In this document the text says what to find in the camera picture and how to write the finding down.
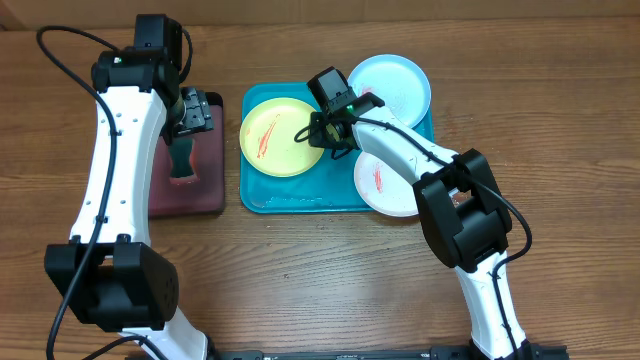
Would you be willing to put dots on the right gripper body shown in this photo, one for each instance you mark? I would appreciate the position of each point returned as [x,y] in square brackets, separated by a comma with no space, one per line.
[326,141]

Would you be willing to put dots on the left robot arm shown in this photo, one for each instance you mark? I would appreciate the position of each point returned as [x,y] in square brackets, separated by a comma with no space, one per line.
[107,273]

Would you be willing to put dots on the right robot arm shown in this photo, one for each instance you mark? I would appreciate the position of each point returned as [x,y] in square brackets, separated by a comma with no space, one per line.
[465,219]

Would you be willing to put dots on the light blue plate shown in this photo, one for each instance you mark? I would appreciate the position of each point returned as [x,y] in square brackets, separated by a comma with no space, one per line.
[399,82]

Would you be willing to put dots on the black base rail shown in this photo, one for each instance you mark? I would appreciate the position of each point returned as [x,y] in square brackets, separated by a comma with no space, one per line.
[468,352]

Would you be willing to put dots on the black tray with red liquid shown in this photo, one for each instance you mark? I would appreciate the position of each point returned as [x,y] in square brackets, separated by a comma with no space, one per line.
[206,194]

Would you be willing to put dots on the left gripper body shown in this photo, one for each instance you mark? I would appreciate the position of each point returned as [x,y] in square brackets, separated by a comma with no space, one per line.
[197,116]

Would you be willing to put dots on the white plate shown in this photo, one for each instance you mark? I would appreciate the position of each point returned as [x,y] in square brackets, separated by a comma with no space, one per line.
[381,188]

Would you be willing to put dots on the teal plastic tray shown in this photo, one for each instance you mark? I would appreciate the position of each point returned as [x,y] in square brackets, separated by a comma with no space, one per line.
[327,187]

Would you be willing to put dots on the green and orange sponge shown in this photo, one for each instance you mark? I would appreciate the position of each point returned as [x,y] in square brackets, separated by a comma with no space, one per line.
[181,153]

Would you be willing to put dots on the yellow-green plate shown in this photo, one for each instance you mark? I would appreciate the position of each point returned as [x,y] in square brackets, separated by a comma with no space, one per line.
[267,137]

